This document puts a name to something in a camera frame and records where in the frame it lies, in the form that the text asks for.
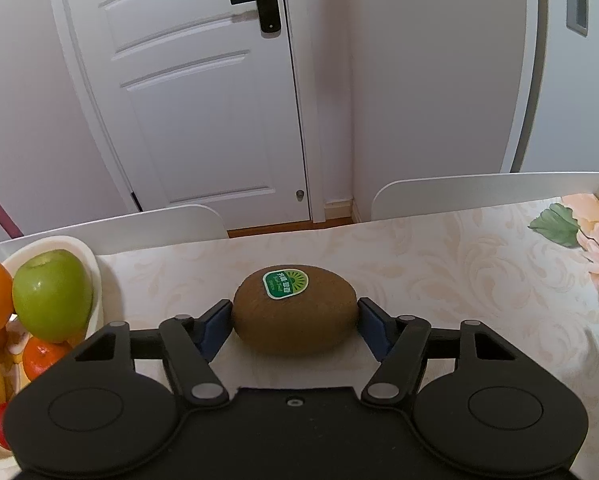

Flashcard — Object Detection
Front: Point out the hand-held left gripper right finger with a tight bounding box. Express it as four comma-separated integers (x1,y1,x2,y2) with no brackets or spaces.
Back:
357,297,517,406

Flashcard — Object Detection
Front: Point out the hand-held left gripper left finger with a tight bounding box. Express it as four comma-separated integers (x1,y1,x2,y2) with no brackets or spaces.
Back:
72,299,233,407

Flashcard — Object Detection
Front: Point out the brown kiwi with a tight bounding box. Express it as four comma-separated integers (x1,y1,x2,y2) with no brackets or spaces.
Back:
231,264,359,358

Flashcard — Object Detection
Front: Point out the duck print plate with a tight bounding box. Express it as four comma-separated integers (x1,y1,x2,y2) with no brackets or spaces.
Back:
0,235,105,461

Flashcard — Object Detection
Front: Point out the green apple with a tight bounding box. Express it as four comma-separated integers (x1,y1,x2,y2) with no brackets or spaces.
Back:
13,250,94,343

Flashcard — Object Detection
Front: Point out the small mandarin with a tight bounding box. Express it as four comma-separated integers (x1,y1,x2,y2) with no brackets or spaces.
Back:
22,337,75,381

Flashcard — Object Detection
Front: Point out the pale floral tablecloth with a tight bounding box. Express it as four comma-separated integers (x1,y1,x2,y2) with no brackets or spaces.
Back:
97,192,599,480

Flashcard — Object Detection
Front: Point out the white panelled door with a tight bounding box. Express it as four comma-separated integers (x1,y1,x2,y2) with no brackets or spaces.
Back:
44,0,325,223

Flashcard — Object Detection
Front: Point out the plain white door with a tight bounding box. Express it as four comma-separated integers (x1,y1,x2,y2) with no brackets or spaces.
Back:
499,0,599,181

